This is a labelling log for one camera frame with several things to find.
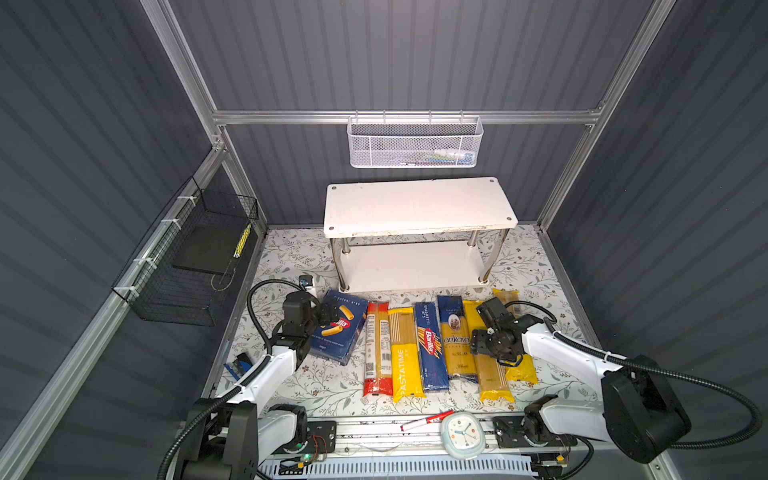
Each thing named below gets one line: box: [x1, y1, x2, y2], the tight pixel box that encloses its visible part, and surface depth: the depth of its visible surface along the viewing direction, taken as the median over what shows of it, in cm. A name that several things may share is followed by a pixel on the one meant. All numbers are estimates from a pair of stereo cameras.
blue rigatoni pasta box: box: [309, 290, 369, 365], surface depth 86 cm
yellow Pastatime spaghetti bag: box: [388, 307, 426, 403], surface depth 86 cm
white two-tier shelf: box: [324, 177, 518, 293], surface depth 84 cm
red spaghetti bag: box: [363, 302, 394, 397], surface depth 87 cm
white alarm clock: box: [441, 411, 486, 460], surface depth 73 cm
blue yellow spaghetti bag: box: [437, 295, 479, 383], surface depth 88 cm
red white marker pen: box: [400, 410, 455, 432], surface depth 77 cm
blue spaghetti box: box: [415, 302, 449, 391], surface depth 86 cm
